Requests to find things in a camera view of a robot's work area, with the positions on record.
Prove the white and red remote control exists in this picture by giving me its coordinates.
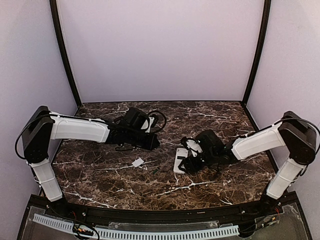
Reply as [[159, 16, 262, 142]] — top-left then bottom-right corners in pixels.
[[173, 148, 188, 174]]

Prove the white battery cover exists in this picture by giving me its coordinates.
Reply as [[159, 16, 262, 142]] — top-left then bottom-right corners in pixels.
[[132, 157, 145, 168]]

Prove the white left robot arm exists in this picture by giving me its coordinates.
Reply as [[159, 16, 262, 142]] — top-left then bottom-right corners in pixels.
[[17, 106, 160, 202]]

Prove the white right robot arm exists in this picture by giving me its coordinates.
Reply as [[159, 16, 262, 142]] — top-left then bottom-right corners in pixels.
[[178, 111, 320, 200]]

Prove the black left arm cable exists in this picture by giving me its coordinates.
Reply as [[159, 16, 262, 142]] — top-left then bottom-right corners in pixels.
[[147, 109, 168, 135]]

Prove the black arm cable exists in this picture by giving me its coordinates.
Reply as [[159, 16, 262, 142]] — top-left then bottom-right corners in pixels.
[[282, 117, 320, 145], [147, 109, 168, 135]]

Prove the white slotted cable duct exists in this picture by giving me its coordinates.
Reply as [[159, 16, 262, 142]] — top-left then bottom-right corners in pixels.
[[32, 213, 240, 240]]

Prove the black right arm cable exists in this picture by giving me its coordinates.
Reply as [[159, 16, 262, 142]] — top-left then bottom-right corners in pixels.
[[282, 117, 320, 145]]

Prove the black left corner post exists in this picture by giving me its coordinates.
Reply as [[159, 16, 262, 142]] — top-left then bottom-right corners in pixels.
[[49, 0, 82, 108]]

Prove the black corner post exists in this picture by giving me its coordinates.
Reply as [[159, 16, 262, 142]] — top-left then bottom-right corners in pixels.
[[49, 0, 82, 108], [242, 0, 272, 106]]

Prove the black right corner post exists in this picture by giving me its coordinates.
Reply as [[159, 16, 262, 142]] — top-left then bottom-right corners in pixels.
[[242, 0, 272, 106]]

